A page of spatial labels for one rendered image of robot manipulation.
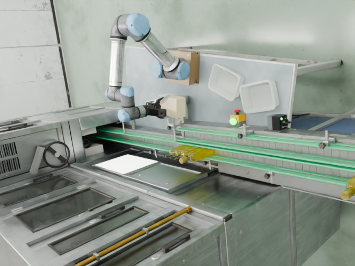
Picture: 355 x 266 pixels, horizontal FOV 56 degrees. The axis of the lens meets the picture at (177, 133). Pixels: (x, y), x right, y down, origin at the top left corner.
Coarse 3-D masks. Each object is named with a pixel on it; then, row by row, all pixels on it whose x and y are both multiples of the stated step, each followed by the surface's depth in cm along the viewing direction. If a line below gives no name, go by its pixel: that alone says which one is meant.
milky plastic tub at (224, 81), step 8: (216, 64) 209; (216, 72) 215; (224, 72) 215; (232, 72) 202; (216, 80) 219; (224, 80) 217; (232, 80) 212; (240, 80) 202; (216, 88) 218; (224, 88) 218; (232, 88) 213; (224, 96) 210; (232, 96) 211
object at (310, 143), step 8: (184, 128) 230; (192, 128) 226; (200, 128) 223; (232, 136) 194; (248, 136) 188; (256, 136) 188; (264, 136) 185; (272, 136) 183; (296, 144) 165; (304, 144) 162; (312, 144) 160; (336, 144) 156; (344, 144) 155
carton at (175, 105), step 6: (174, 96) 207; (168, 102) 205; (174, 102) 201; (180, 102) 202; (162, 108) 210; (168, 108) 206; (174, 108) 202; (180, 108) 203; (168, 114) 208; (174, 114) 203; (180, 114) 204
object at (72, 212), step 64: (0, 192) 233; (64, 192) 218; (128, 192) 204; (192, 192) 194; (256, 192) 185; (0, 256) 179; (64, 256) 143; (128, 256) 138; (192, 256) 142; (256, 256) 176
